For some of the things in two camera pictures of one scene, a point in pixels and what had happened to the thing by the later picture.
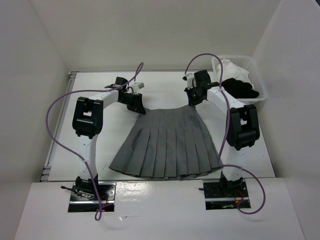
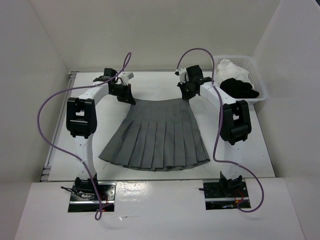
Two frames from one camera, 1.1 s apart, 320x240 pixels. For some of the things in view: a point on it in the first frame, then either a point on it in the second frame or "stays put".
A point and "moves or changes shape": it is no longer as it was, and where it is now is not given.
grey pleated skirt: x=167 y=144 moves or changes shape
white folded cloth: x=229 y=70 stays put
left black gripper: x=137 y=106 to x=128 y=98
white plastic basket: x=247 y=63 stays put
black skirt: x=239 y=89 stays put
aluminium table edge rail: x=46 y=170 stays put
